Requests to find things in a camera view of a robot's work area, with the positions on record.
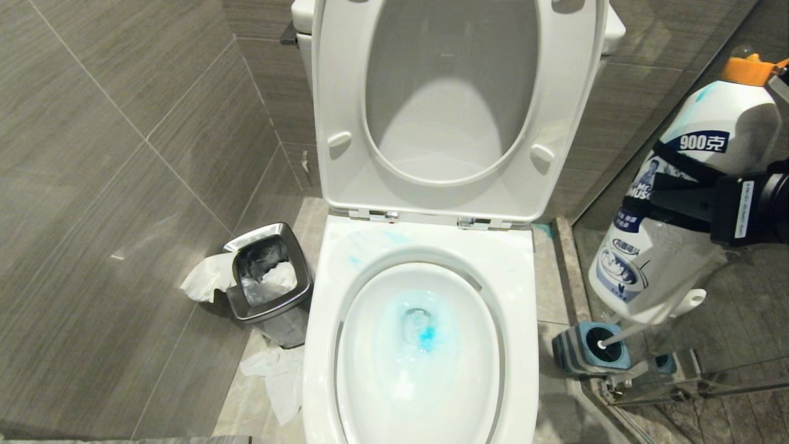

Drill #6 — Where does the glass shower door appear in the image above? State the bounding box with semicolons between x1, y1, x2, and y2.
570;0;789;444

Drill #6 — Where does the steel square trash bin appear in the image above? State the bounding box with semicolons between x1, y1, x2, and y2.
223;222;314;350

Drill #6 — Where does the metal door bracket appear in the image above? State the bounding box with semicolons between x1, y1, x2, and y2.
599;347;789;408

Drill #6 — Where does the white cleaner bottle orange cap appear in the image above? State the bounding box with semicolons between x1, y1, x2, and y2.
587;54;789;326

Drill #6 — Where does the white toilet lid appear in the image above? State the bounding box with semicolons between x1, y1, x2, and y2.
365;0;541;184

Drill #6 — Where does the blue grey brush holder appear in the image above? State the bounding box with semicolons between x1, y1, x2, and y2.
551;321;633;379

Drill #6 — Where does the clear plastic bin liner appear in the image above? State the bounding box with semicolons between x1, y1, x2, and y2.
237;236;298;308

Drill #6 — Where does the white toilet seat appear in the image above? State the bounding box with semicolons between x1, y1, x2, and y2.
312;0;610;223

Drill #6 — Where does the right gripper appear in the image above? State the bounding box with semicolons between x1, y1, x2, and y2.
623;160;789;249

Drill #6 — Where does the white toilet bowl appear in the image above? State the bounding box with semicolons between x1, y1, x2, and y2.
302;213;541;444

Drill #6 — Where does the crumpled white tissue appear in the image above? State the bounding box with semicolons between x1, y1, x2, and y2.
261;261;298;294
179;251;239;303
239;346;306;427

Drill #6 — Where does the chrome seat hinge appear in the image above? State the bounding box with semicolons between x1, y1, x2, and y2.
349;208;400;223
457;216;513;231

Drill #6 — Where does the white toilet brush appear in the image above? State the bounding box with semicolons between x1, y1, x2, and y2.
599;288;708;347

